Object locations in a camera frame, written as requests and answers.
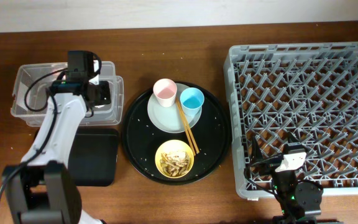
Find black rectangular tray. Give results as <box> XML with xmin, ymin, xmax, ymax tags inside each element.
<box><xmin>22</xmin><ymin>121</ymin><xmax>119</xmax><ymax>187</ymax></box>

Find blue cup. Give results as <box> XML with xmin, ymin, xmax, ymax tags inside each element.
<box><xmin>180</xmin><ymin>87</ymin><xmax>204</xmax><ymax>116</ymax></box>

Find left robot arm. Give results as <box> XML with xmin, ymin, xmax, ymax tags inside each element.
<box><xmin>0</xmin><ymin>50</ymin><xmax>111</xmax><ymax>223</ymax></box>

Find food scraps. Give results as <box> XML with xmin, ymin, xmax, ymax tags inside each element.
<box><xmin>160</xmin><ymin>151</ymin><xmax>191</xmax><ymax>178</ymax></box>

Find yellow bowl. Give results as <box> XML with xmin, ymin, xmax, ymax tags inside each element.
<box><xmin>155</xmin><ymin>139</ymin><xmax>195</xmax><ymax>179</ymax></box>

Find pink cup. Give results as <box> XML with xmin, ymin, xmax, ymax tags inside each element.
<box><xmin>153</xmin><ymin>78</ymin><xmax>177</xmax><ymax>107</ymax></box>

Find clear plastic bin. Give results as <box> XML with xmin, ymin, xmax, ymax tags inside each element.
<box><xmin>11</xmin><ymin>61</ymin><xmax>124</xmax><ymax>127</ymax></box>

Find grey dishwasher rack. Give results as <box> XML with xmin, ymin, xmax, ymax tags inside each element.
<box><xmin>223</xmin><ymin>42</ymin><xmax>358</xmax><ymax>200</ymax></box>

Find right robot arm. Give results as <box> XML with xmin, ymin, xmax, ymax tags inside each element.
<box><xmin>244</xmin><ymin>133</ymin><xmax>324</xmax><ymax>223</ymax></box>

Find wooden chopstick right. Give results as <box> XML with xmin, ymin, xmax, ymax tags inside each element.
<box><xmin>176</xmin><ymin>98</ymin><xmax>200</xmax><ymax>154</ymax></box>

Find grey plate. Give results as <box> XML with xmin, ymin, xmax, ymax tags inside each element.
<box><xmin>147</xmin><ymin>83</ymin><xmax>202</xmax><ymax>133</ymax></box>

